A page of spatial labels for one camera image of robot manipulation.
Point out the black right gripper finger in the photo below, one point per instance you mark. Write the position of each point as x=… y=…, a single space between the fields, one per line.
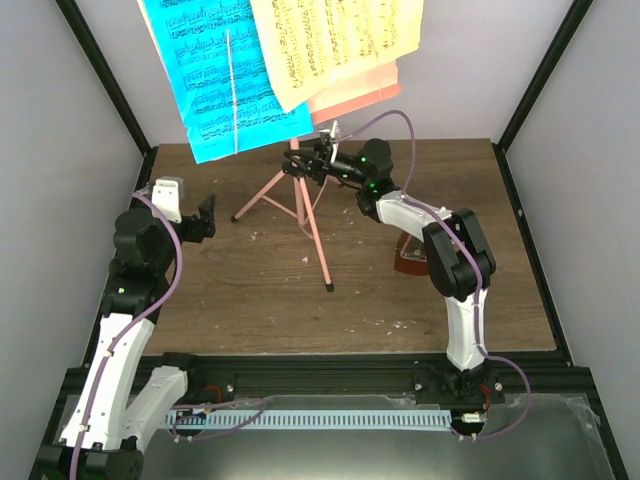
x=300 y=154
x=296 y=170

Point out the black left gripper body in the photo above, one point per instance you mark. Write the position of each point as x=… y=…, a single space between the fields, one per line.
x=197 y=233

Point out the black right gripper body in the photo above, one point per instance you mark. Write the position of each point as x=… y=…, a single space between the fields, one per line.
x=324 y=166

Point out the pink tripod music stand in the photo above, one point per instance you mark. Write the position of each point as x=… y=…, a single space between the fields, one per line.
x=355 y=93

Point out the yellow sheet music page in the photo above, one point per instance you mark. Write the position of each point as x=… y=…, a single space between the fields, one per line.
x=310 y=45

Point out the blue sheet music booklet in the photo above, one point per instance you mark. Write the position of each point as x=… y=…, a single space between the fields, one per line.
x=214 y=63

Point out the red-brown wooden metronome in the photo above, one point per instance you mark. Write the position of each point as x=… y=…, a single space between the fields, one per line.
x=409 y=267

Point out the clear plastic metronome cover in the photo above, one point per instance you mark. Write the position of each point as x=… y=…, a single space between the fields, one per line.
x=412 y=249

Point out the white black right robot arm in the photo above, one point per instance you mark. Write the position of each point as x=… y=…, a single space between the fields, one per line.
x=459 y=260

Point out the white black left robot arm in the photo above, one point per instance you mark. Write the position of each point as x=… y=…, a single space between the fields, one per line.
x=110 y=428

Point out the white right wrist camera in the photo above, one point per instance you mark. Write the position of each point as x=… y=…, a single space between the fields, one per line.
x=329 y=136

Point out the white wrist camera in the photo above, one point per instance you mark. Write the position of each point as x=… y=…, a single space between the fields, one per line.
x=329 y=136
x=166 y=195

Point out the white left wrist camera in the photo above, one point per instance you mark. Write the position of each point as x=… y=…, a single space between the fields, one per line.
x=166 y=195

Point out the black frame post left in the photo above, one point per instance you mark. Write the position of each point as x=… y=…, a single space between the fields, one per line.
x=92 y=51

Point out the black frame post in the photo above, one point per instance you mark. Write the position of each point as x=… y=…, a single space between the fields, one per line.
x=568 y=27
x=92 y=51

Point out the light blue slotted cable duct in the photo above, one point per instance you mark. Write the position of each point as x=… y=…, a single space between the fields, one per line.
x=406 y=420

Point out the black frame post right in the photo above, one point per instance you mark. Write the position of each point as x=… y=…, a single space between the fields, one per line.
x=568 y=27

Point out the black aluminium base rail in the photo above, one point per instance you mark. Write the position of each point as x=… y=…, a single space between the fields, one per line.
x=428 y=377

